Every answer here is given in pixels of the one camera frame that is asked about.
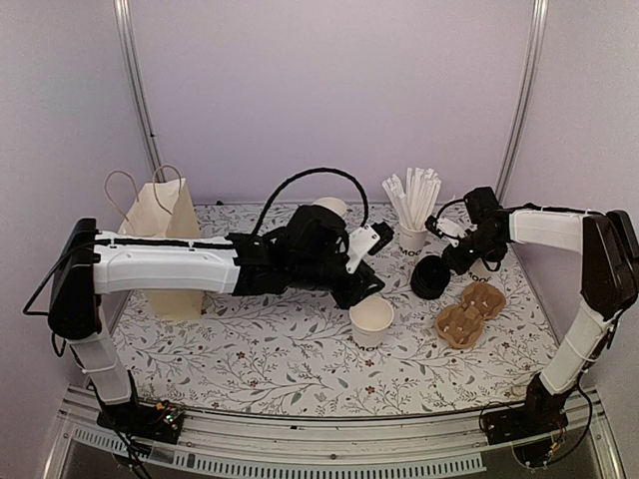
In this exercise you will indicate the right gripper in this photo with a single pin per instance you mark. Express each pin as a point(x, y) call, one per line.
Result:
point(457, 264)

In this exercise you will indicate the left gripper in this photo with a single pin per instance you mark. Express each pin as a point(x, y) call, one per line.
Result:
point(357, 290)

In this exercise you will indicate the white paper cup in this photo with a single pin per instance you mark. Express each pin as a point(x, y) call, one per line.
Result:
point(479, 272)
point(370, 321)

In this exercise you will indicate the stack of black lids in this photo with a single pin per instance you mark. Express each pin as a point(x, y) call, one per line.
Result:
point(430, 277)

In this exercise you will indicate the stack of white paper cups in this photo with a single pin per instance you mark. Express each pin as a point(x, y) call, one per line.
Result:
point(335, 205)

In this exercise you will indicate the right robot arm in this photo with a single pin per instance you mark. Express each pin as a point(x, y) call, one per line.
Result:
point(583, 265)

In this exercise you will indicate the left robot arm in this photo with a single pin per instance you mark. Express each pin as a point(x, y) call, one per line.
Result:
point(313, 251)

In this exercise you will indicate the white cup holding straws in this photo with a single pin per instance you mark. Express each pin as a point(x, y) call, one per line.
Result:
point(411, 242)

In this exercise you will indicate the bundle of wrapped white straws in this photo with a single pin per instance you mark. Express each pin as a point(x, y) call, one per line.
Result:
point(414, 197)

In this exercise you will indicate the brown cardboard cup carrier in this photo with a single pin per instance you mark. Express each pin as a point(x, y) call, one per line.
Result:
point(462, 324)

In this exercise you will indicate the floral table mat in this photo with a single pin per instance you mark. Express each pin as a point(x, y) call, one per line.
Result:
point(294, 354)

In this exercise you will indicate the kraft paper bag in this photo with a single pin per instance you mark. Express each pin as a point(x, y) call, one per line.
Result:
point(162, 209)

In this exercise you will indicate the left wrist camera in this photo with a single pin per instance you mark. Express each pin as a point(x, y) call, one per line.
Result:
point(369, 239)

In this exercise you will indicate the right aluminium frame post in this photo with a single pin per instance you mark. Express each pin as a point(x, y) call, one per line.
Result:
point(530, 67)

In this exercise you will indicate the aluminium frame post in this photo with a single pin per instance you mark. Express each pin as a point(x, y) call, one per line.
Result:
point(124, 26)
point(530, 67)

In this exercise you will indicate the aluminium front rail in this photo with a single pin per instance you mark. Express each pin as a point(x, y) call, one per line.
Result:
point(220, 444)

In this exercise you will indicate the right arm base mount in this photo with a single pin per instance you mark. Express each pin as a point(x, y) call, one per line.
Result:
point(524, 429)

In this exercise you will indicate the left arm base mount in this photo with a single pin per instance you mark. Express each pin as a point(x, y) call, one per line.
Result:
point(161, 422)

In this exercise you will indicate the left aluminium frame post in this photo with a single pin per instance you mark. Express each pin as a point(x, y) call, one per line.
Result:
point(124, 26)

